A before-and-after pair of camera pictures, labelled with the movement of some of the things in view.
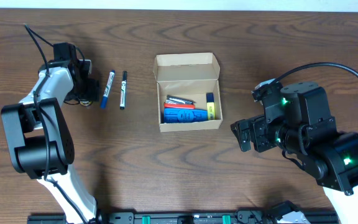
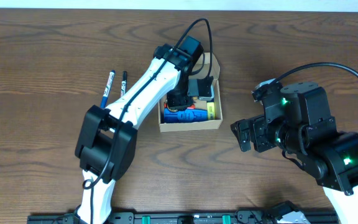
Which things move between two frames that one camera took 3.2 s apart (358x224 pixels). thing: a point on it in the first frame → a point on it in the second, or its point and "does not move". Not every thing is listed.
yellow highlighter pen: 211,106 does not move
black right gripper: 258,126 does not move
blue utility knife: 184,115 does not move
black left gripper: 94,91 → 174,102
